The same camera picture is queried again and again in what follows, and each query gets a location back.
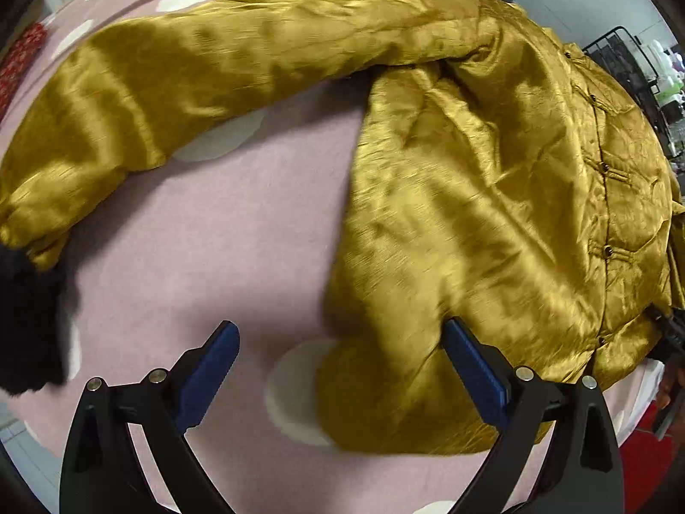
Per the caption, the black wire shelf rack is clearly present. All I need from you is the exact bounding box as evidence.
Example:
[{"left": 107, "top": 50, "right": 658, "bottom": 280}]
[{"left": 583, "top": 26, "right": 684, "bottom": 160}]

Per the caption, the person's right hand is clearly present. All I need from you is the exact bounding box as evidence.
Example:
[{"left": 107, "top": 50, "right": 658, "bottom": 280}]
[{"left": 656, "top": 361, "right": 685, "bottom": 409}]

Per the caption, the pink polka dot bedsheet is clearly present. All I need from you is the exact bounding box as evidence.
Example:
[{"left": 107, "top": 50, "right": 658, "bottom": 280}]
[{"left": 1, "top": 0, "right": 661, "bottom": 513}]

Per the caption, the gold satin padded jacket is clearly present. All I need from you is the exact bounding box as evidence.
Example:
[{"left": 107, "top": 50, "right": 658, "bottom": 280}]
[{"left": 1, "top": 0, "right": 684, "bottom": 455}]

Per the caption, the red floral folded cloth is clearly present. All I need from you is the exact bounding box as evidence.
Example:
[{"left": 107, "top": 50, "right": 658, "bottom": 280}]
[{"left": 0, "top": 22, "right": 48, "bottom": 118}]

